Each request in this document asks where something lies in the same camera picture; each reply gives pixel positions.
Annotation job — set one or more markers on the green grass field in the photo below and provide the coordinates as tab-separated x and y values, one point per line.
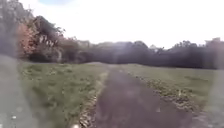
56	86
186	80

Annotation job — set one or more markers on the row of trees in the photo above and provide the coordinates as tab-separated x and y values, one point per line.
133	55

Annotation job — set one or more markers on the strip of fallen leaves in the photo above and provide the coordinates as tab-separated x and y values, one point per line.
89	110
166	93

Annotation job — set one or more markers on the dark asphalt path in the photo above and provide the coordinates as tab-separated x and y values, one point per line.
130	106

